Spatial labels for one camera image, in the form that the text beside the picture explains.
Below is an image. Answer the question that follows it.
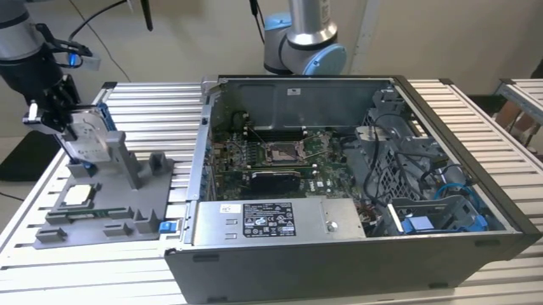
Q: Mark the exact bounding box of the hard disk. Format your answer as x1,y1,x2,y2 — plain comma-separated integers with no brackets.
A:
58,103,117,171

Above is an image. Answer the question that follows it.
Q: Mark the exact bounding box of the grey disk bay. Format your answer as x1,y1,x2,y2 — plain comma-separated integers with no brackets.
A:
381,194,488,236

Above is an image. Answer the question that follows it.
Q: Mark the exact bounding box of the black upright rod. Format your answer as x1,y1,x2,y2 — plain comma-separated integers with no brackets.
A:
138,0,152,32

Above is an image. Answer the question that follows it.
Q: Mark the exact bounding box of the silver CPU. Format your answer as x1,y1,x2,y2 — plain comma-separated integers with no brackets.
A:
58,183,98,207

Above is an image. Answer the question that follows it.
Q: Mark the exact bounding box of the grey parts rack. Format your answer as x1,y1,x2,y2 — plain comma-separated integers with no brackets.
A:
33,130,177,250

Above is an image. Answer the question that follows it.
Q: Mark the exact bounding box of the green RAM stick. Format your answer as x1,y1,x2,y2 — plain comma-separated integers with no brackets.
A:
62,208,128,220

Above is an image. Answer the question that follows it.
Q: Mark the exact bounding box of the thin metal locking lever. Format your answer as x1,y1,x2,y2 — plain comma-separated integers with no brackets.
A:
250,128,273,146

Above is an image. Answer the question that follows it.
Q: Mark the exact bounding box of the CPU socket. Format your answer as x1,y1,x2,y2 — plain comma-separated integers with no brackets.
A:
261,142,306,166

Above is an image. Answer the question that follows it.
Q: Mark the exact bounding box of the silver power supply box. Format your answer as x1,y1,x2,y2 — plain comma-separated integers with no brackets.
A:
192,198,368,248

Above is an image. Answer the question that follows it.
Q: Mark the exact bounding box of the black graphics card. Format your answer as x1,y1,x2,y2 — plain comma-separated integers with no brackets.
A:
249,170,301,193

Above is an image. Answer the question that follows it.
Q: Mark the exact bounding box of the metal socket cover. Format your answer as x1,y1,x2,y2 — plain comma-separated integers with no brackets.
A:
296,132,332,160

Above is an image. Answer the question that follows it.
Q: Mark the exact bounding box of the green motherboard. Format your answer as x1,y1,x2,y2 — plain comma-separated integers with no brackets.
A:
209,125,360,201

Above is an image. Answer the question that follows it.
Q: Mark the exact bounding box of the open grey PC case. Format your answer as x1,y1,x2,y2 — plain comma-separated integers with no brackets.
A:
162,74,543,304

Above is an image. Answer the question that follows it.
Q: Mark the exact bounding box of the grey perforated drive cage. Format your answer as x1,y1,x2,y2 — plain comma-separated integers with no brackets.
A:
341,106,453,204

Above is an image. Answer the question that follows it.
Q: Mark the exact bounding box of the metal slat side table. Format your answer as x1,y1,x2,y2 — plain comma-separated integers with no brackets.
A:
493,78,543,128

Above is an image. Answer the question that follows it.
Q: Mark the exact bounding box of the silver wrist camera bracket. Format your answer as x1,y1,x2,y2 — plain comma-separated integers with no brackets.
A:
22,100,64,136

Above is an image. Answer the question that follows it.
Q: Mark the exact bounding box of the black camera cable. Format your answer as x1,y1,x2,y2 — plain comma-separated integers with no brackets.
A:
66,0,130,42

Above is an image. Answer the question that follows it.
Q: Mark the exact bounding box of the thin dark hanging cable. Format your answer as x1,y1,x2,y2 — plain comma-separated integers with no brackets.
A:
248,0,266,45

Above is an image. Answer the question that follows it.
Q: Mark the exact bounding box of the long black wire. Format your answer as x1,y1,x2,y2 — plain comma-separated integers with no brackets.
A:
363,114,397,206

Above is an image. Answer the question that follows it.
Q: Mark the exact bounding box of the red yellow wire bundle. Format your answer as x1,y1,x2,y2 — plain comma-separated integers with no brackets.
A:
357,205,381,223

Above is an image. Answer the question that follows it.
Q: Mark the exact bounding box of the blue plastic bay bracket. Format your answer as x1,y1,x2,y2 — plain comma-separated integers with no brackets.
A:
400,216,437,235

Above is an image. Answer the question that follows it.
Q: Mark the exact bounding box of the light blue wire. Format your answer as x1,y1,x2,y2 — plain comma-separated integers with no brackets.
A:
435,181,479,206

